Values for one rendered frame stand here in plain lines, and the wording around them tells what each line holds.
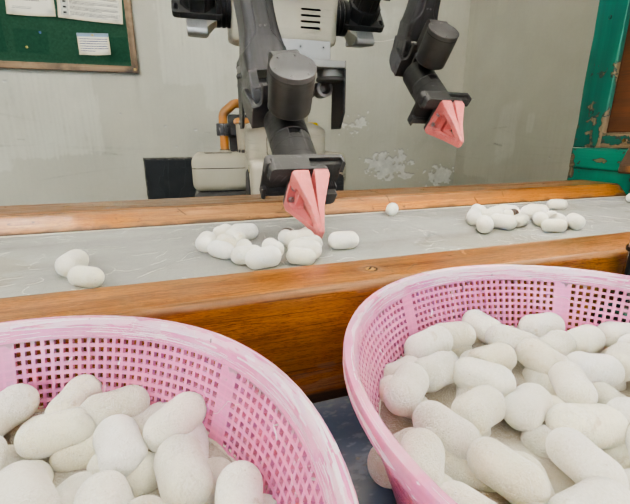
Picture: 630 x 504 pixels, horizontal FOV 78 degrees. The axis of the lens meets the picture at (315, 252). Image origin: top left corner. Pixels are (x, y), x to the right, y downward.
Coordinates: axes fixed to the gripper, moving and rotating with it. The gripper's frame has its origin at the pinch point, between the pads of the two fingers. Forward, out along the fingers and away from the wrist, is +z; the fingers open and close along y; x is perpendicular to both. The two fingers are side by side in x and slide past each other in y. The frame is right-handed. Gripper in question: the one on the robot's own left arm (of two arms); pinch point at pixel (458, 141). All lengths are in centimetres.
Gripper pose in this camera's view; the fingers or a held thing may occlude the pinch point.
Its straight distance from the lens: 73.5
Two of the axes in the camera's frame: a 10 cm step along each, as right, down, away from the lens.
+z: 2.4, 8.3, -5.0
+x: -2.1, 5.5, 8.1
